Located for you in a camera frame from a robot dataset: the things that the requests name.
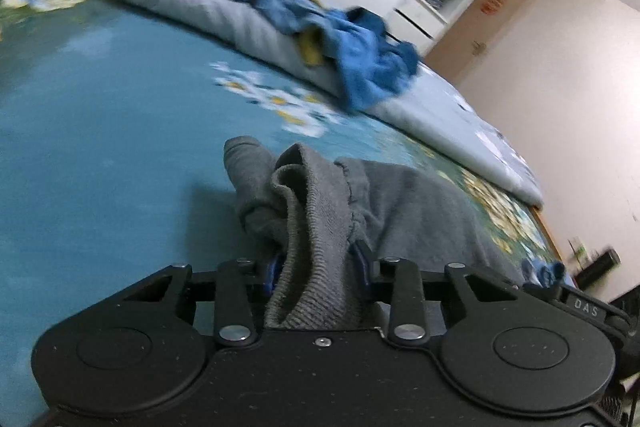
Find black cylinder bottle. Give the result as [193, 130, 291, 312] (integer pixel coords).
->
[574, 247, 620, 291]

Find green floral blanket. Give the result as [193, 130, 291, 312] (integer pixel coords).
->
[1, 0, 556, 426]

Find light blue floral quilt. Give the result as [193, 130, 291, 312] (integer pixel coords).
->
[122, 0, 542, 206]

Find blue denim garment pile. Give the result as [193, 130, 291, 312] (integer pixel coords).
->
[521, 257, 566, 288]

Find bright blue fleece garment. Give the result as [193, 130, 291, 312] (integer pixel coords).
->
[234, 0, 419, 112]

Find brown wooden door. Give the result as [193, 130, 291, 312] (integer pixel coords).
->
[424, 0, 530, 84]

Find grey sweatpants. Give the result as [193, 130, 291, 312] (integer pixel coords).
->
[224, 136, 524, 329]

